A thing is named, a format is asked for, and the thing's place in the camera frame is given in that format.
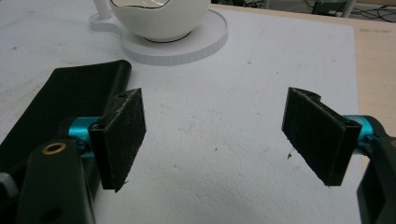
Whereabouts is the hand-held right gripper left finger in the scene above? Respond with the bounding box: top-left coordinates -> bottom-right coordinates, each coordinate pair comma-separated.
67,88 -> 148,193

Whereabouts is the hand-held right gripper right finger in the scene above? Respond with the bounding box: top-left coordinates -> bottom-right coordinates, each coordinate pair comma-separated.
281,87 -> 375,187

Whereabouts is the black leather case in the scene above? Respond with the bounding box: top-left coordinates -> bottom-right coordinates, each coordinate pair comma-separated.
0,60 -> 133,175

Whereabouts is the white foam mat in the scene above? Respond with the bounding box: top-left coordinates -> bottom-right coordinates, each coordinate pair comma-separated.
0,0 -> 366,224

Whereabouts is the white round cup stand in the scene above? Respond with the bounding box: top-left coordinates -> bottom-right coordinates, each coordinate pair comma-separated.
89,0 -> 229,67

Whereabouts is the white ceramic cup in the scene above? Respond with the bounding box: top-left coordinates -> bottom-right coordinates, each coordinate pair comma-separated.
108,0 -> 213,43

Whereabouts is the white metal stand leg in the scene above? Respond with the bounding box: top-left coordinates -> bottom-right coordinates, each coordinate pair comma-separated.
340,0 -> 358,19

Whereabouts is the black cable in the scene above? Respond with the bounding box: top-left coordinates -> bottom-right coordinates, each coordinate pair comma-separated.
354,3 -> 396,23

